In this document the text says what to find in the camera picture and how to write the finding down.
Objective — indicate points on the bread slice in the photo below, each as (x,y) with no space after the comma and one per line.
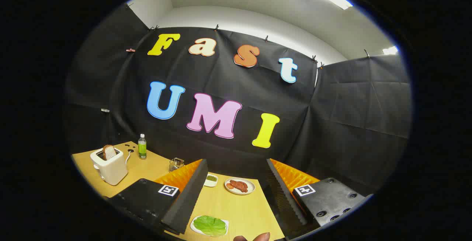
(109,152)

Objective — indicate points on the green label water bottle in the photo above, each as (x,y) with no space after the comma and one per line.
(142,149)

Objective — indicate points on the white toaster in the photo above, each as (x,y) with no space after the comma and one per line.
(112,169)

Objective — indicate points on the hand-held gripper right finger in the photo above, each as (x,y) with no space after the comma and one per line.
(284,200)

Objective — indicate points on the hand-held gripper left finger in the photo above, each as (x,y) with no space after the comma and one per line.
(186,200)

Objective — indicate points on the white square plate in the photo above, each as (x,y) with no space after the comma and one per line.
(194,229)

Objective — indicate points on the red meat slice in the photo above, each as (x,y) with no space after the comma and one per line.
(239,186)

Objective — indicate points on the round white meat plate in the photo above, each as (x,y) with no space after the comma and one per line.
(250,186)

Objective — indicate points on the green lettuce leaf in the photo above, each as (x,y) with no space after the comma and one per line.
(210,225)

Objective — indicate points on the white sectioned bean dish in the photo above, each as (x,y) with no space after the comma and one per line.
(211,180)

